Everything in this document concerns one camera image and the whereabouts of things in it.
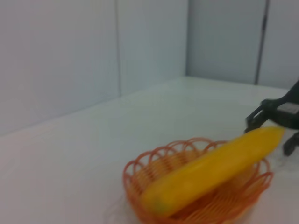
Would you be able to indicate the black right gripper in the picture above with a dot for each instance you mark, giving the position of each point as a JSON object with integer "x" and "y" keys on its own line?
{"x": 289, "y": 112}

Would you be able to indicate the orange plastic woven basket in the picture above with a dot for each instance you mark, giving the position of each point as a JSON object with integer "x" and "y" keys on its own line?
{"x": 233, "y": 200}

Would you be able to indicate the yellow banana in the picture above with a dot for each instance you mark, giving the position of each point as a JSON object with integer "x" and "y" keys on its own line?
{"x": 205, "y": 172}

